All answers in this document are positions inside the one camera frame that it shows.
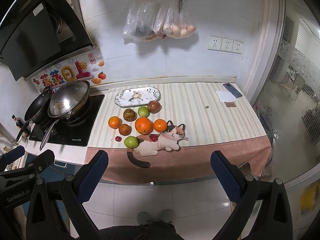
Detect floral oval ceramic plate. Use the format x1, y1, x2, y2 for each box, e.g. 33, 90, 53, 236
114, 87, 161, 108

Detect dark red round fruit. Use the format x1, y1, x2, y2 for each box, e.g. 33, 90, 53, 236
148, 101, 162, 114

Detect white wall socket strip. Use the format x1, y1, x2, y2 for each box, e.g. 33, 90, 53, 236
208, 36, 244, 54

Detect wok with steel handle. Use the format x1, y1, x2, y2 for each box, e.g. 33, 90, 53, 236
40, 94, 89, 150

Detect black induction cooktop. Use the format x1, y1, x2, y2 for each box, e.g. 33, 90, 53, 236
28, 94, 105, 147

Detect green apple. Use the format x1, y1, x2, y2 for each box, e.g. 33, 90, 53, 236
124, 136, 139, 148
138, 106, 150, 118

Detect dark sauce bottle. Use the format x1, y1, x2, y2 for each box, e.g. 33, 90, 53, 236
12, 115, 30, 137

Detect colourful wall sticker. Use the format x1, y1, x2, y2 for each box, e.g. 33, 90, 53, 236
30, 51, 107, 93

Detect small brown card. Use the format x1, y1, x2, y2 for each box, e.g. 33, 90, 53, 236
225, 102, 236, 108

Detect brown orange round fruit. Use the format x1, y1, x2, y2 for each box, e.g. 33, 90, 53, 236
118, 124, 132, 136

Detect black range hood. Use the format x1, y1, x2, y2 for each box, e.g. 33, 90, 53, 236
1, 0, 94, 80

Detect small orange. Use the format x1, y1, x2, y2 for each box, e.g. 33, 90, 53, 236
108, 116, 121, 129
153, 119, 167, 133

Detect blue smartphone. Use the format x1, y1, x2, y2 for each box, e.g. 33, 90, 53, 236
223, 83, 242, 98

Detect plastic bag of eggs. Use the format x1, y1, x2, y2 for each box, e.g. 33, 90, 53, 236
153, 0, 196, 39

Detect black frying pan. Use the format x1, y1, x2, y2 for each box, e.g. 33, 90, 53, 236
15, 86, 53, 142

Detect plastic bag dark contents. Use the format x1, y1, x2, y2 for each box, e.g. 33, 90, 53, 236
122, 0, 158, 42

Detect large orange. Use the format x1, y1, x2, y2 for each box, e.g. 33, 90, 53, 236
135, 117, 153, 135

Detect brown green round fruit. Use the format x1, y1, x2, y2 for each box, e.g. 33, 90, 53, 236
123, 108, 137, 122

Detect steel wok lid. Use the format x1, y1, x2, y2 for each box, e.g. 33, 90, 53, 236
48, 80, 90, 120

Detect white paper sheet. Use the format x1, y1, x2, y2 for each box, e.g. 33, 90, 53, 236
216, 90, 237, 102

